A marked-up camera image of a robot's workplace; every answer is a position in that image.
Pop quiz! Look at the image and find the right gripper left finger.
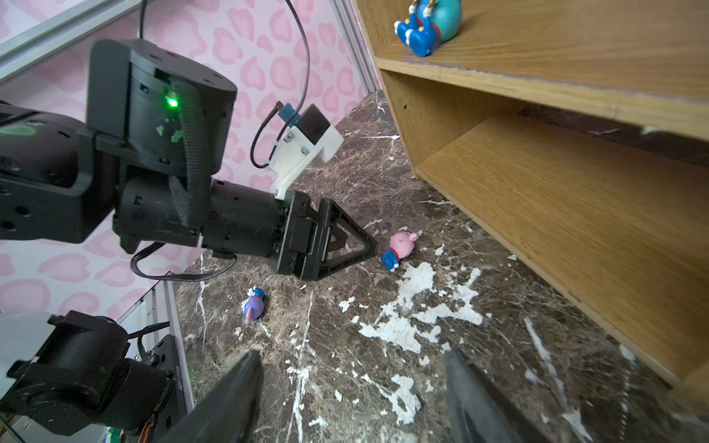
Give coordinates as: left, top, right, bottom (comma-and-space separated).
160, 350, 264, 443

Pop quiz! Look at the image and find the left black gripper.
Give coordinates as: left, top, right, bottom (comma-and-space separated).
202, 180, 379, 282

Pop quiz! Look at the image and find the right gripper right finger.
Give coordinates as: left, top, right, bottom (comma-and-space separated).
446, 348, 548, 443

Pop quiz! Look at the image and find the small purple figure toy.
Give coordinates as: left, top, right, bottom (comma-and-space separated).
243, 286, 266, 325

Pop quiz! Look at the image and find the blue pink pig figure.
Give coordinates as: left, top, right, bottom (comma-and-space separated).
380, 232, 420, 272

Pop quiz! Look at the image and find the small teal figure toy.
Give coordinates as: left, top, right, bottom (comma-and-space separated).
393, 0, 463, 57

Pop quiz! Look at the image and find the wooden three-tier shelf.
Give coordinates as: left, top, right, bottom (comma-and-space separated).
356, 1, 708, 413

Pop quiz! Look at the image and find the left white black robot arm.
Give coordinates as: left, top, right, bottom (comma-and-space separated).
1, 39, 378, 442

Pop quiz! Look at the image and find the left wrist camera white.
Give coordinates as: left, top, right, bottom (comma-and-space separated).
268, 103, 343, 200

